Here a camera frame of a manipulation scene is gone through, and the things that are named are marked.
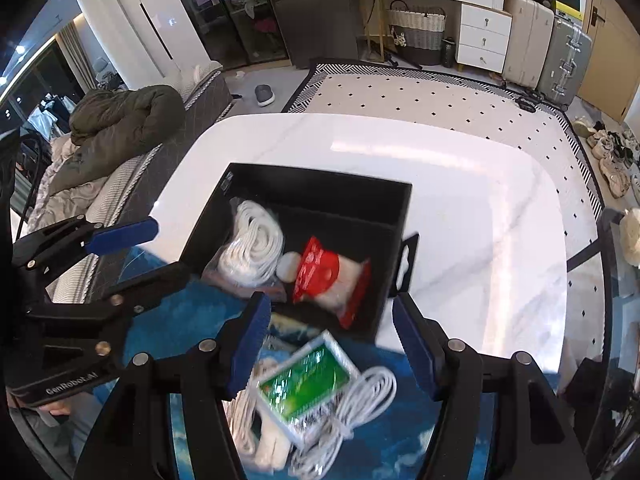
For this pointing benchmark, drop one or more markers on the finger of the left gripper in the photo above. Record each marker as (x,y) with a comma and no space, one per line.
(127,300)
(63,244)

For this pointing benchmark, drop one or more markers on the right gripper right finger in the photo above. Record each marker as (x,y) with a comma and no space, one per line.
(531,437)

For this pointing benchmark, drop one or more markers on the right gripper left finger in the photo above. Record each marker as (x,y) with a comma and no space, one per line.
(132,438)

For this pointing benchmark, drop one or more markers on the green white sachet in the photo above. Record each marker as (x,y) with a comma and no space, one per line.
(302,392)

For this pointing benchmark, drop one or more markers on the red white plush toy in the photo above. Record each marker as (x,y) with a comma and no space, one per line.
(329,280)

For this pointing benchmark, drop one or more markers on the person's hand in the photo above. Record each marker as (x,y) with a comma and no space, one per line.
(56,408)

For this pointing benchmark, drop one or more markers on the bed with grey mattress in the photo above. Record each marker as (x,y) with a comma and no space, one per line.
(130,192)

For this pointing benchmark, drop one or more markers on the black storage box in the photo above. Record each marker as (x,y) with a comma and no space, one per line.
(361,218)

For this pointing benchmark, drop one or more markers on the cream fluffy object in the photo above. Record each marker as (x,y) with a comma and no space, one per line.
(630,236)

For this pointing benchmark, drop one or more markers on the grey slipper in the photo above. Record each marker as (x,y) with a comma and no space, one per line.
(264,95)

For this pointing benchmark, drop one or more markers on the dark glass cabinet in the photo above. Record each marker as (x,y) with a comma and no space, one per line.
(237,33)

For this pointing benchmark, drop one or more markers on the grey refrigerator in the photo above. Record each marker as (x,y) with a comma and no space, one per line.
(317,29)

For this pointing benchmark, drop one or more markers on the tan wooden door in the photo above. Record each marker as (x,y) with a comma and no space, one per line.
(612,77)

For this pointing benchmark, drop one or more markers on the silver suitcase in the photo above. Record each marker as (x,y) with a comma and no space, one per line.
(566,63)

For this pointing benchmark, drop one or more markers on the woven laundry basket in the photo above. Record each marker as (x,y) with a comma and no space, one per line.
(417,32)

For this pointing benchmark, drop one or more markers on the beige suitcase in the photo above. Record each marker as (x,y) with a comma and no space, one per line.
(529,40)

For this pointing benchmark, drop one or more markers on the white drawer unit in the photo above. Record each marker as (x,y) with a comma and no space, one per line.
(482,37)

